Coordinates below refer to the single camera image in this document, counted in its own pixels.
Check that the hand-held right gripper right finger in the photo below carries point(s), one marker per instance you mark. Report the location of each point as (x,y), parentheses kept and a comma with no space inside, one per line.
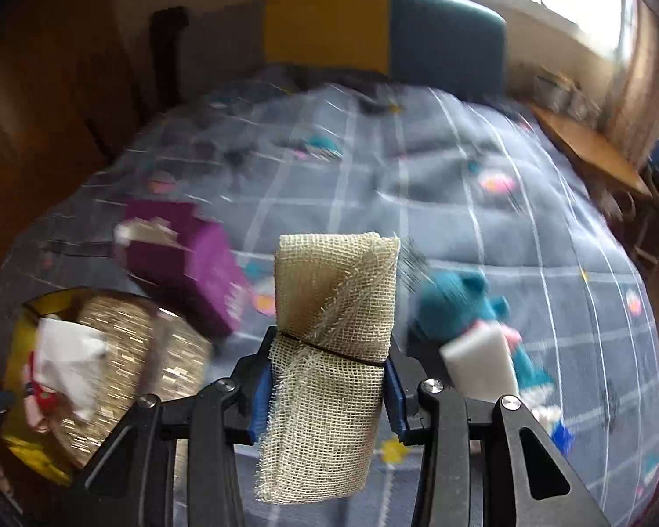
(394,406)

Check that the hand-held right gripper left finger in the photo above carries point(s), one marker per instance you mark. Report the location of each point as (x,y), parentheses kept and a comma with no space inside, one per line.
(257,406)

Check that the cream gauze cloth roll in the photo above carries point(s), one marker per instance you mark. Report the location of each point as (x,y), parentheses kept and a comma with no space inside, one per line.
(329,313)

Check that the teal plush toy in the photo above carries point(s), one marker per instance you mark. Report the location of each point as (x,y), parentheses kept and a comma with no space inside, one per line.
(450,302)

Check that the yellow metal tin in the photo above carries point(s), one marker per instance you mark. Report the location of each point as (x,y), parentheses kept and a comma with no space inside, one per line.
(16,340)

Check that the white foam block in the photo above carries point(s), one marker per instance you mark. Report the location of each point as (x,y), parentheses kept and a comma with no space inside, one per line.
(480,362)

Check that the gold ornate tissue box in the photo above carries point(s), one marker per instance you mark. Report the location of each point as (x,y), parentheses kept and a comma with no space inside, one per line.
(143,351)

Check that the purple tissue box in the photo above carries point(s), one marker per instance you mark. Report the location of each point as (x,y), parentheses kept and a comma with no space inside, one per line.
(197,263)

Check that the white tissue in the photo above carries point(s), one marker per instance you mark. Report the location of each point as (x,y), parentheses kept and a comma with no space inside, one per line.
(68,362)

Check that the wooden desk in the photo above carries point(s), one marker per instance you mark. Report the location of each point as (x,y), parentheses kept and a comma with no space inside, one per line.
(587,148)

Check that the white box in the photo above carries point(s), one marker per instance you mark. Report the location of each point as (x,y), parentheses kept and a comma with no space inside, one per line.
(549,90)

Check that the wooden wardrobe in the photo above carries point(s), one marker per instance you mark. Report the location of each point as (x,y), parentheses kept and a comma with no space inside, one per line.
(44,93)

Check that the grey yellow blue headboard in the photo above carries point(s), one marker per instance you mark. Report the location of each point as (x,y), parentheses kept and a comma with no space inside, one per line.
(329,27)

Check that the pink curtain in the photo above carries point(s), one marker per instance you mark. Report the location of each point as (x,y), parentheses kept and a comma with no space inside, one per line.
(648,77)

